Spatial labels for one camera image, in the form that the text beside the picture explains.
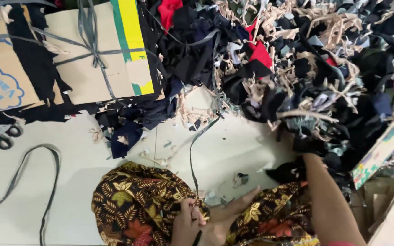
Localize person's left hand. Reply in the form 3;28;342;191
171;197;208;246

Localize thin black strap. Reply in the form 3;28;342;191
189;115;222;207

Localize person's brown batik garment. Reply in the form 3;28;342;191
91;161;321;246

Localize small grey fabric scrap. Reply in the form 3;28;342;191
233;172;249;188

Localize navy fabric piece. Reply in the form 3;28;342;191
110;121;143;160

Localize cardboard box with green-yellow stripe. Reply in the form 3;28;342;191
44;0;156;105

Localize heap of fabric scraps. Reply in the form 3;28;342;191
94;0;394;178

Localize colourful patterned cardboard box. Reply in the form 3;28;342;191
350;118;394;191

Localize plain brown cardboard boxes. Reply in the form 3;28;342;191
349;176;394;246

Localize wide grey strap loop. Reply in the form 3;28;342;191
0;144;61;246

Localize grey binding strap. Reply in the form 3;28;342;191
0;0;156;103

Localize black-handled scissors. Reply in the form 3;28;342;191
0;118;25;151

